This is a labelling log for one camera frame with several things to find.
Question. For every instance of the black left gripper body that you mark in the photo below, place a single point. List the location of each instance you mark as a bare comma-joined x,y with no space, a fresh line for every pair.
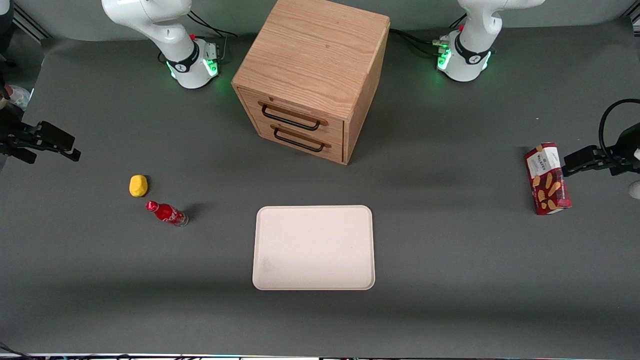
621,156

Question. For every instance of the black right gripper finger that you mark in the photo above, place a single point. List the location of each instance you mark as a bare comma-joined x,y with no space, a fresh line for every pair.
70,154
52,136

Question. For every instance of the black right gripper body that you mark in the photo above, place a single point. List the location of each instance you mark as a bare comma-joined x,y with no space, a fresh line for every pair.
11,136

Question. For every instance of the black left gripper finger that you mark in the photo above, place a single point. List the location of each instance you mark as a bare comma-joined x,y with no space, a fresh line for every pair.
580,162
603,156

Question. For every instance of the red coke bottle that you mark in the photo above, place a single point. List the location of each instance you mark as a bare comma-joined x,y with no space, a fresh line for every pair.
169,214

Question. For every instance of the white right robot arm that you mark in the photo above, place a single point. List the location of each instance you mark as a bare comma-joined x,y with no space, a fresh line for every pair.
185,55

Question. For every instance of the beige rectangular tray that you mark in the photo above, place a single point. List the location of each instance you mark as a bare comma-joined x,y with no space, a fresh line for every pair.
313,247

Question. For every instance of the red cookie box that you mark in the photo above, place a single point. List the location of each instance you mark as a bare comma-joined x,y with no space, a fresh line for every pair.
548,180

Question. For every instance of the yellow lemon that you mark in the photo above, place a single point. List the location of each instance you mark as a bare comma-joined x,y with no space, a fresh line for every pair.
138,186

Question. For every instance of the wooden two-drawer cabinet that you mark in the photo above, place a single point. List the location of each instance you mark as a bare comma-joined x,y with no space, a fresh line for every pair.
315,55

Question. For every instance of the aluminium frame rail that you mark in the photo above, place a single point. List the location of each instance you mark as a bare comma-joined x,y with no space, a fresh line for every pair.
31,22
635,19

